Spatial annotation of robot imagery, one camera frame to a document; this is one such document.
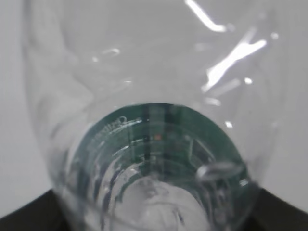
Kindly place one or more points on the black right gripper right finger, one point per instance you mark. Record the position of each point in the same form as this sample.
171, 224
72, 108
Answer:
273, 214

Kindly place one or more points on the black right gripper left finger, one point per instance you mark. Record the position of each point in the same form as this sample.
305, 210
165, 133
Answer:
42, 214

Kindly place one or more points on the clear bottle green label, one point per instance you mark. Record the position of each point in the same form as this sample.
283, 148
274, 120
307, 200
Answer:
155, 115

